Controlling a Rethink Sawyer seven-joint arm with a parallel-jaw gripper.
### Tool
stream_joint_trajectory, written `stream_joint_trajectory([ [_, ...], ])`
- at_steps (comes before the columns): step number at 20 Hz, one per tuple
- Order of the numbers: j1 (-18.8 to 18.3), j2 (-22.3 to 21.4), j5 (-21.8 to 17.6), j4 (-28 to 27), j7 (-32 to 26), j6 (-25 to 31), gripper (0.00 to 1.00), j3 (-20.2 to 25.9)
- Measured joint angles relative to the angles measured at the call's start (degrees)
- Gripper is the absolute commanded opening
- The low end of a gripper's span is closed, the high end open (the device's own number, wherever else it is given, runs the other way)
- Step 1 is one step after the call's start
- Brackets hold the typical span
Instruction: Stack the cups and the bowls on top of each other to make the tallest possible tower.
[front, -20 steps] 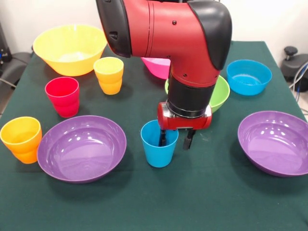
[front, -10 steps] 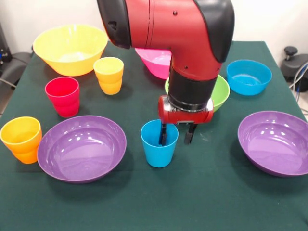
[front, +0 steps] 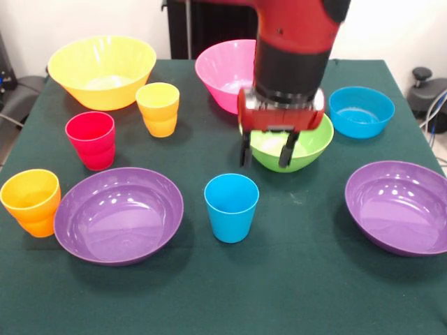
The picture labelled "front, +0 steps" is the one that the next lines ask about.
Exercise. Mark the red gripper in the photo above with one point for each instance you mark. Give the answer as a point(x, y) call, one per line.
point(279, 118)

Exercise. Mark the blue plastic cup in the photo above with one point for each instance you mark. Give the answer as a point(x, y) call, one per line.
point(230, 223)

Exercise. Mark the large pink plastic bowl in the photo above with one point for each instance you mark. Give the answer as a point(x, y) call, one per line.
point(223, 70)

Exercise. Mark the small blue plastic bowl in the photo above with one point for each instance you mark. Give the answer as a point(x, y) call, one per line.
point(359, 125)

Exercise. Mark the shallow purple plastic bowl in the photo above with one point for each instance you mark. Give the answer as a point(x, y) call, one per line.
point(118, 230)
point(401, 220)

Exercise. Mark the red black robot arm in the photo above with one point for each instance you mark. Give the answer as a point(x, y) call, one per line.
point(293, 63)

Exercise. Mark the green plastic bowl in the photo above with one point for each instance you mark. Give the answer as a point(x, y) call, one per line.
point(307, 153)

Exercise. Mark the yellow orange plastic cup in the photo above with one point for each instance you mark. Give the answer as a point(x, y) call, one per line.
point(159, 118)

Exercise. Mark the dark green tablecloth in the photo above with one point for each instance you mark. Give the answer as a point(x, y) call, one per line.
point(265, 296)

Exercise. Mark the black stand with knob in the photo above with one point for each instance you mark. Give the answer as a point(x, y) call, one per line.
point(426, 94)

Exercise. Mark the red plastic cup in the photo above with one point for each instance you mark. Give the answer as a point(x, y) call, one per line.
point(92, 150)

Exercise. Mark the large orange plastic bowl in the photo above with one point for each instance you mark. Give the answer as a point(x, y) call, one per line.
point(101, 96)

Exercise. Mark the black grey chair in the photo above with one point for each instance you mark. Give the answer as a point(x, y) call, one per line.
point(21, 97)

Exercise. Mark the black equipment box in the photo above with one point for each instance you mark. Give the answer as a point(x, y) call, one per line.
point(5, 70)

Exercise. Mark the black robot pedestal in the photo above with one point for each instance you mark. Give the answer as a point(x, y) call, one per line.
point(216, 24)

